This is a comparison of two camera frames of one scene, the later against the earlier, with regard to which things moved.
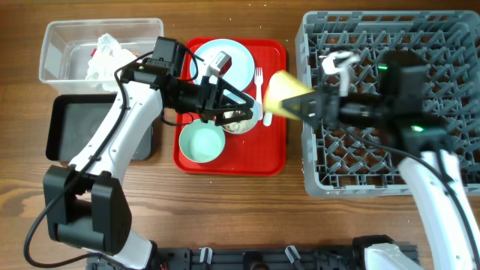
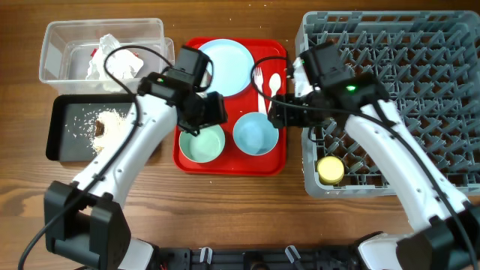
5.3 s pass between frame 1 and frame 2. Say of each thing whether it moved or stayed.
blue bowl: moved
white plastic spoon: moved
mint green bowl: stayed
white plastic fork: stayed
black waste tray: stayed
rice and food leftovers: moved
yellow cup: moved
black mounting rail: stayed
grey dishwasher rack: stayed
